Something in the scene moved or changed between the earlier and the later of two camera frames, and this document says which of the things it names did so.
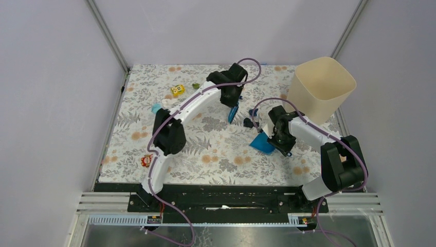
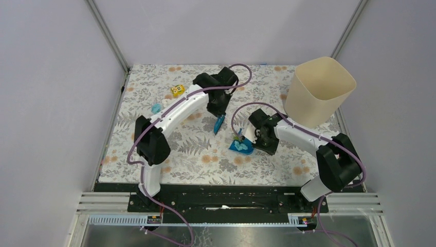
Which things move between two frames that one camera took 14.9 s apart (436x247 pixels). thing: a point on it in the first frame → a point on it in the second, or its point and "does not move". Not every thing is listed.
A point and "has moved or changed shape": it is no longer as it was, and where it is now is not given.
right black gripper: x=285 y=149 → x=270 y=150
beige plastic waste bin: x=318 y=87 does not move
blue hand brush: x=233 y=111 → x=218 y=123
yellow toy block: x=178 y=89 does not move
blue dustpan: x=260 y=144 has moved or changed shape
